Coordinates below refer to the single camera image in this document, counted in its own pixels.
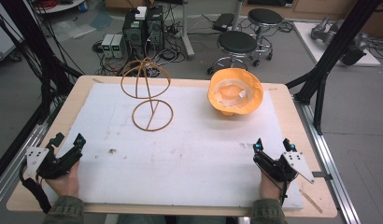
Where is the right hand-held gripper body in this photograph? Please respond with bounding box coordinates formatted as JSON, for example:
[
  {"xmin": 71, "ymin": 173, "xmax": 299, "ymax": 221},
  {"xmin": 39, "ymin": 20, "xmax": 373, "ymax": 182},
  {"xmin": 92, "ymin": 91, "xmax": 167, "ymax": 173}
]
[{"xmin": 252, "ymin": 150, "xmax": 316, "ymax": 185}]

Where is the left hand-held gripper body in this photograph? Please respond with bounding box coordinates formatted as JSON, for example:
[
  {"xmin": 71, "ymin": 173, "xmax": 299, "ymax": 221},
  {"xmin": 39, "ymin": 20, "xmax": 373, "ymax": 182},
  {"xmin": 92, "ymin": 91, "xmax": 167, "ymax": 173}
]
[{"xmin": 25, "ymin": 146, "xmax": 83, "ymax": 180}]

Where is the orange bucket hat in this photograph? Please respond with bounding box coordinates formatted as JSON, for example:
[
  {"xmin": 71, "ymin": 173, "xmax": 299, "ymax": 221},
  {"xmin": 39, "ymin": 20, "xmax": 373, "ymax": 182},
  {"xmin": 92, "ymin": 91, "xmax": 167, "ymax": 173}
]
[{"xmin": 206, "ymin": 67, "xmax": 264, "ymax": 117}]

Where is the wooden wire hat stand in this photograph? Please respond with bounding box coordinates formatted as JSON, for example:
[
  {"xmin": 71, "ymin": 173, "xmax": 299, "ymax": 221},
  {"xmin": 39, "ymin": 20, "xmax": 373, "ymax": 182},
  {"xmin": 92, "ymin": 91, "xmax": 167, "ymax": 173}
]
[{"xmin": 120, "ymin": 56, "xmax": 175, "ymax": 133}]

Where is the person's left hand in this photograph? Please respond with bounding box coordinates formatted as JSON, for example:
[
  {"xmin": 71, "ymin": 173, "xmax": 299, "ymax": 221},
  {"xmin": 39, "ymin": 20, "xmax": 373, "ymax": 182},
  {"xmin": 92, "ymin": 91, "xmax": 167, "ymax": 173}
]
[{"xmin": 45, "ymin": 160, "xmax": 81, "ymax": 198}]

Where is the person's right hand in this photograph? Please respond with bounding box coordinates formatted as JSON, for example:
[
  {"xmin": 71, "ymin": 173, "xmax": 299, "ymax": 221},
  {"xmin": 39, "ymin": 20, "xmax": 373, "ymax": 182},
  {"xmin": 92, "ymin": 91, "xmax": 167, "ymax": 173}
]
[{"xmin": 258, "ymin": 166, "xmax": 289, "ymax": 202}]

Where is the white foam mat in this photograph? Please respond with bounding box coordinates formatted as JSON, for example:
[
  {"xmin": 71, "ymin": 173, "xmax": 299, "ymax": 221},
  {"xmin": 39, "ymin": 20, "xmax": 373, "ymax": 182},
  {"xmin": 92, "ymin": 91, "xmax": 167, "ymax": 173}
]
[{"xmin": 43, "ymin": 82, "xmax": 305, "ymax": 210}]

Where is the grey power supply unit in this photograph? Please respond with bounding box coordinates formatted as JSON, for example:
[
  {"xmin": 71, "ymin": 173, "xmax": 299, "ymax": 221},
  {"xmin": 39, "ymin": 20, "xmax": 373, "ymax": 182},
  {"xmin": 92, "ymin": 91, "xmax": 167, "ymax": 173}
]
[
  {"xmin": 100, "ymin": 33, "xmax": 115, "ymax": 60},
  {"xmin": 110, "ymin": 34, "xmax": 127, "ymax": 60}
]

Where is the black round stool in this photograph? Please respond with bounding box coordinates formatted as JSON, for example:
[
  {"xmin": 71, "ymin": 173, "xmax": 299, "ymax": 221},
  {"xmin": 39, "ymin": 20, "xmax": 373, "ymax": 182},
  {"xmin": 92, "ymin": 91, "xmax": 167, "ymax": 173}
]
[
  {"xmin": 206, "ymin": 30, "xmax": 262, "ymax": 76},
  {"xmin": 247, "ymin": 7, "xmax": 285, "ymax": 62}
]

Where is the black computer tower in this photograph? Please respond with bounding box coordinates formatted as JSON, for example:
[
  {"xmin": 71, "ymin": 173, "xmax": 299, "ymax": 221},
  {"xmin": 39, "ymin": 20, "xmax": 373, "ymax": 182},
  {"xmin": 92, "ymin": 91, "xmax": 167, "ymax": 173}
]
[
  {"xmin": 145, "ymin": 5, "xmax": 165, "ymax": 52},
  {"xmin": 121, "ymin": 8, "xmax": 148, "ymax": 60}
]

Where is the black flat device on floor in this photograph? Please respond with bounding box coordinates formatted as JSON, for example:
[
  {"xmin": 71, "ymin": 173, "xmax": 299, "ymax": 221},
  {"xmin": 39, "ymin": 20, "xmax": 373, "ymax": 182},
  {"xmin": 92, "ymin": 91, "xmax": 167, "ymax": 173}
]
[{"xmin": 212, "ymin": 12, "xmax": 235, "ymax": 33}]

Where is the grey metal table leg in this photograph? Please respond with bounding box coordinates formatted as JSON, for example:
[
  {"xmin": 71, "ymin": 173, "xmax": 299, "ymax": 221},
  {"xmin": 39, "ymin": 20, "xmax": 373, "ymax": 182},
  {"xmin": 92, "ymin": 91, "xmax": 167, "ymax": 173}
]
[{"xmin": 179, "ymin": 0, "xmax": 196, "ymax": 61}]

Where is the white box on computer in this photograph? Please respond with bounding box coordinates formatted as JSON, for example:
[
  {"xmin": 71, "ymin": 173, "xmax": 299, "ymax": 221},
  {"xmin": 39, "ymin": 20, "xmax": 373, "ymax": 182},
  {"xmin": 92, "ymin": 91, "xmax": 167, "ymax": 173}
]
[{"xmin": 135, "ymin": 6, "xmax": 149, "ymax": 21}]

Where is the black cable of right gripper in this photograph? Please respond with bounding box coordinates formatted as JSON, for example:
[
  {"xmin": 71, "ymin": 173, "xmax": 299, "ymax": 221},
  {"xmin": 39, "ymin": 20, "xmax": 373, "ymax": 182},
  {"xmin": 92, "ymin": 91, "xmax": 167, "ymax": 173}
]
[{"xmin": 262, "ymin": 169, "xmax": 291, "ymax": 207}]

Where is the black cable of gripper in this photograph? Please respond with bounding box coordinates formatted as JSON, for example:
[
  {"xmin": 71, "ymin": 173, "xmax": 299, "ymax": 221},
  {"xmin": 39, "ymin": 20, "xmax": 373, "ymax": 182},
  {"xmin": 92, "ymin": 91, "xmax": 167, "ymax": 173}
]
[
  {"xmin": 262, "ymin": 169, "xmax": 291, "ymax": 207},
  {"xmin": 19, "ymin": 161, "xmax": 53, "ymax": 215}
]

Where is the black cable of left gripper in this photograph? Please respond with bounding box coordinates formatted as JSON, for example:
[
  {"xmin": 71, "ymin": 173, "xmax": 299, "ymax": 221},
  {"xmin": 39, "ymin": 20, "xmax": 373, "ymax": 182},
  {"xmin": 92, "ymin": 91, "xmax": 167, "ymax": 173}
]
[{"xmin": 19, "ymin": 161, "xmax": 53, "ymax": 215}]

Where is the black metal frame strut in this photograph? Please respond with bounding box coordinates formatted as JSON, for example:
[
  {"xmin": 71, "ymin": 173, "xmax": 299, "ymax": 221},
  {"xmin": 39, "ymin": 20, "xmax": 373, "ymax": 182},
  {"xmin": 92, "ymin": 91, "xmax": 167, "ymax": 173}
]
[
  {"xmin": 0, "ymin": 0, "xmax": 85, "ymax": 120},
  {"xmin": 285, "ymin": 0, "xmax": 383, "ymax": 136}
]

